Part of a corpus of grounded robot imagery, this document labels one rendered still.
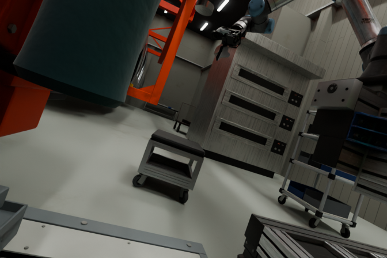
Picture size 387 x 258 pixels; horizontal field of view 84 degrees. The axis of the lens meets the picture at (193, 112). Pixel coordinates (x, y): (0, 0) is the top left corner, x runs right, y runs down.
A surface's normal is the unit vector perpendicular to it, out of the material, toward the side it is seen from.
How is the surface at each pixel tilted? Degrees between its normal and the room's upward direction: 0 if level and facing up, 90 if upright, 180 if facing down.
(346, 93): 90
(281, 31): 90
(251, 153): 90
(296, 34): 90
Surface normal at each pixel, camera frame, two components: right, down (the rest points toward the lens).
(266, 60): 0.28, 0.07
